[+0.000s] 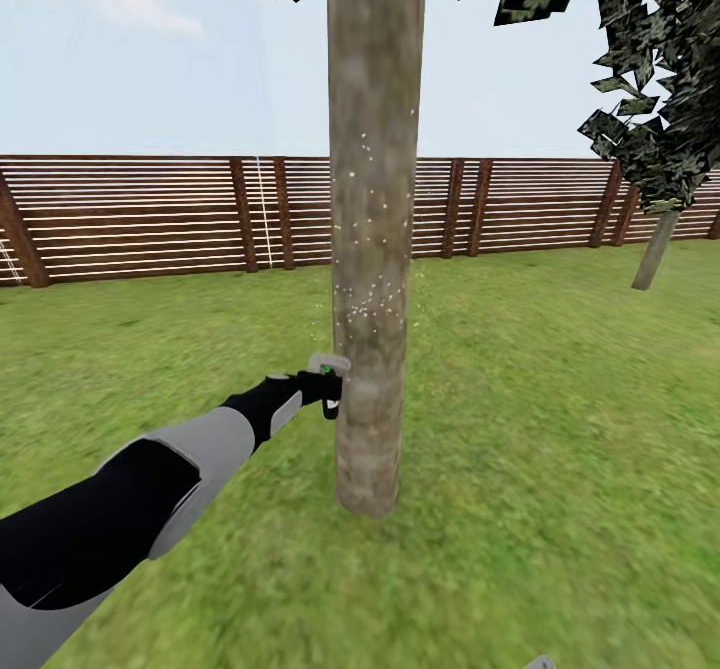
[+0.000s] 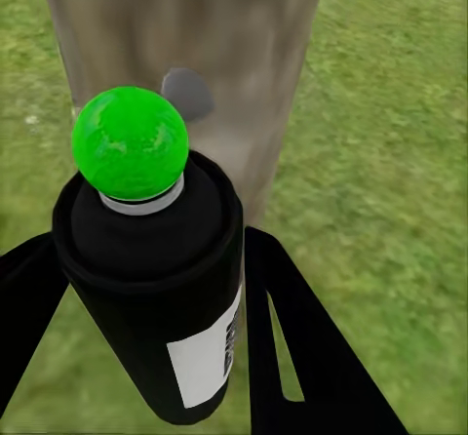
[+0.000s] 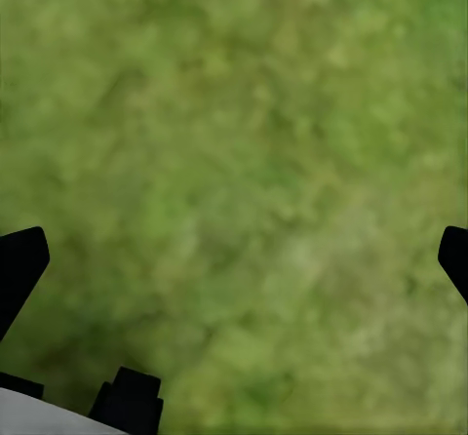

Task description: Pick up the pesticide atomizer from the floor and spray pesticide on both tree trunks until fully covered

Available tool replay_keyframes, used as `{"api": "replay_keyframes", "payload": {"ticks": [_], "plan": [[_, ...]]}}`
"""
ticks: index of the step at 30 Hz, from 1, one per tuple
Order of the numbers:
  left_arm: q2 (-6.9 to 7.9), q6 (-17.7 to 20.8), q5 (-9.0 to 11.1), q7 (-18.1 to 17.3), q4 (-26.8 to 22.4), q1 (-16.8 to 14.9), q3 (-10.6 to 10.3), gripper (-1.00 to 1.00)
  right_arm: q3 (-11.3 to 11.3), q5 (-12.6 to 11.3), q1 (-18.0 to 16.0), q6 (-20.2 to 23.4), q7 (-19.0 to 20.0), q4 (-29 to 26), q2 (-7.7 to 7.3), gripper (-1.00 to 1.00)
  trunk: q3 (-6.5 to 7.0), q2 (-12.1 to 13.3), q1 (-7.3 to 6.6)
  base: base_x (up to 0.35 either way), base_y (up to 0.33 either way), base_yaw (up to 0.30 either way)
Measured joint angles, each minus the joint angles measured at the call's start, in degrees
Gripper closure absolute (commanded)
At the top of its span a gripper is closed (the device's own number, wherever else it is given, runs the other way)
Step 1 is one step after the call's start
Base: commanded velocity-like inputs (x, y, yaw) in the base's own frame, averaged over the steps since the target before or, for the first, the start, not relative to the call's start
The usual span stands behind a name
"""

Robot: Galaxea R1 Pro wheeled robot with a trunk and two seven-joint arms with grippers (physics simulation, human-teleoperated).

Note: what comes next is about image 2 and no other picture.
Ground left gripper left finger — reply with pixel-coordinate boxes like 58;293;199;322
0;232;69;417

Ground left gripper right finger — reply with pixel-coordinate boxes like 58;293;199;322
243;226;409;435

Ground pesticide atomizer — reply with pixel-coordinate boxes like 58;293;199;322
51;67;244;426

